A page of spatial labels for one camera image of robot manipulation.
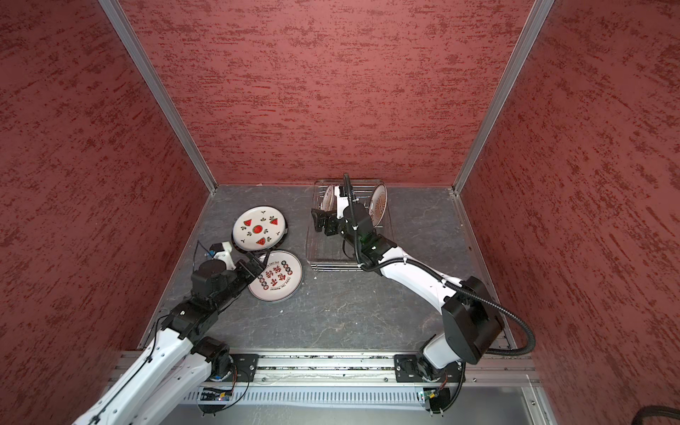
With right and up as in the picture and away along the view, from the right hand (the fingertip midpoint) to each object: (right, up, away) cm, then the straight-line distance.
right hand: (324, 213), depth 80 cm
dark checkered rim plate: (-28, -7, +23) cm, 37 cm away
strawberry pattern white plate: (-28, -6, +23) cm, 37 cm away
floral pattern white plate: (-17, -24, +12) cm, 31 cm away
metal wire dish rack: (+1, -15, +20) cm, 25 cm away
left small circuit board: (-30, -51, -8) cm, 60 cm away
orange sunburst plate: (-1, +6, +27) cm, 28 cm away
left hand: (-18, -15, -2) cm, 24 cm away
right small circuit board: (+30, -51, -8) cm, 60 cm away
